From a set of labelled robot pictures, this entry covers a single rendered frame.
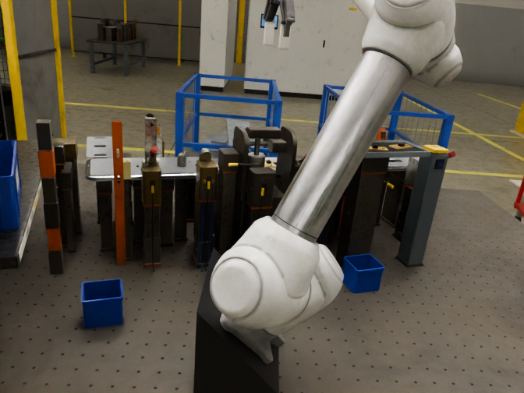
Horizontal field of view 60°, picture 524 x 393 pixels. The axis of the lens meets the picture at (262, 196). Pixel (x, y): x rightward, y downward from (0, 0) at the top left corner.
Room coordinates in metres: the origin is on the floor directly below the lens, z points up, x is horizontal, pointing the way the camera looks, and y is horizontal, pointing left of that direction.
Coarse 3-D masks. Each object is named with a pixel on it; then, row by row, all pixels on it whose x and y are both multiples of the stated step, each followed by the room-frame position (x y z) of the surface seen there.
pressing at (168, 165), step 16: (96, 160) 1.56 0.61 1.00; (112, 160) 1.57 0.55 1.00; (160, 160) 1.62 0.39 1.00; (176, 160) 1.64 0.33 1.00; (192, 160) 1.66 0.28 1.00; (272, 160) 1.75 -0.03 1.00; (400, 160) 1.93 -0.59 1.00; (96, 176) 1.39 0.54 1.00; (112, 176) 1.40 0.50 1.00; (176, 176) 1.47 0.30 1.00; (192, 176) 1.49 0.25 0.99
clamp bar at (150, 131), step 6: (150, 114) 1.41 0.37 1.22; (150, 120) 1.38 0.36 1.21; (156, 120) 1.38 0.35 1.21; (144, 126) 1.39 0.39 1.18; (150, 126) 1.38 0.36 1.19; (156, 126) 1.39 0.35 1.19; (144, 132) 1.40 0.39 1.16; (150, 132) 1.38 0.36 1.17; (156, 132) 1.39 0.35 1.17; (144, 138) 1.40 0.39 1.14; (150, 138) 1.39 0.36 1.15; (156, 138) 1.39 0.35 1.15; (144, 144) 1.40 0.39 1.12; (150, 144) 1.39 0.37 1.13; (156, 144) 1.39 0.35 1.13; (144, 150) 1.40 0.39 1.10; (144, 156) 1.40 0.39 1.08; (156, 156) 1.40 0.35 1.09; (156, 162) 1.40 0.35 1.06
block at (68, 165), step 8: (64, 168) 1.44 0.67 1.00; (72, 168) 1.49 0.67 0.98; (64, 176) 1.40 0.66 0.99; (72, 176) 1.46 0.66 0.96; (64, 184) 1.40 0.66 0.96; (72, 184) 1.44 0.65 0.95; (64, 192) 1.40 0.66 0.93; (72, 192) 1.47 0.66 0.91; (72, 200) 1.44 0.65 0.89; (72, 208) 1.41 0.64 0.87; (72, 216) 1.41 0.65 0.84; (72, 224) 1.41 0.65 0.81; (72, 232) 1.41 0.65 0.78; (72, 240) 1.41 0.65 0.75; (72, 248) 1.41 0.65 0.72
